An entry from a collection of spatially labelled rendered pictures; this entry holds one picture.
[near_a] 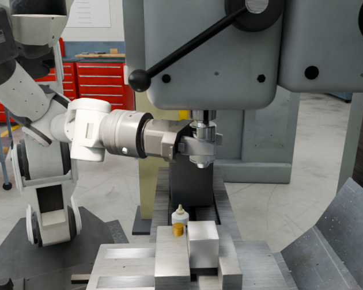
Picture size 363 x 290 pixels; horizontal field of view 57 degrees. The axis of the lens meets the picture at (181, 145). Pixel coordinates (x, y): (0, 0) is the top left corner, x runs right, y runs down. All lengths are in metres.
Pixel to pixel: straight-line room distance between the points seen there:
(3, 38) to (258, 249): 0.65
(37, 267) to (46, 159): 0.48
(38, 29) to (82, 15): 9.08
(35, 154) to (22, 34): 0.46
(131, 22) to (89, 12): 9.30
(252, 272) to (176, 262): 0.15
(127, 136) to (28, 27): 0.34
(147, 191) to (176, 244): 1.92
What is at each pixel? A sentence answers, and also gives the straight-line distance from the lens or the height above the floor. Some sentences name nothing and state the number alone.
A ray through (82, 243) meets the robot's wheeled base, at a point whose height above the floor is 0.57.
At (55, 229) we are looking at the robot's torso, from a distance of 1.39.
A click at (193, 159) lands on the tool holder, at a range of 0.58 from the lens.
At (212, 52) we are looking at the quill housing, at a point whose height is 1.39.
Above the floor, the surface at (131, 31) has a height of 1.42.
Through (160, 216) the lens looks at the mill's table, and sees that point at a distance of 0.95.
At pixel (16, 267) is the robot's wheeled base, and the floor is 0.57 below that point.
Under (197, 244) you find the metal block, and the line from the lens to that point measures 0.60.
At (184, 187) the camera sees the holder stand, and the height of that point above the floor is 1.00.
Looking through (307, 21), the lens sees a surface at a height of 1.43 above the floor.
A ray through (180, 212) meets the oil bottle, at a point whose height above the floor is 1.03.
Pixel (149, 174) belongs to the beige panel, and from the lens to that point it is 2.50.
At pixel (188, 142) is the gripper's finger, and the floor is 1.24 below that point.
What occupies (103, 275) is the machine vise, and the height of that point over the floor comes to 1.00.
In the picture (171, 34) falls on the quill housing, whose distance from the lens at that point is 0.46.
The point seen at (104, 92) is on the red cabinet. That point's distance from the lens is 5.23.
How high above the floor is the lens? 1.42
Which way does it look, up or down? 19 degrees down
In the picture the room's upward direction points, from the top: straight up
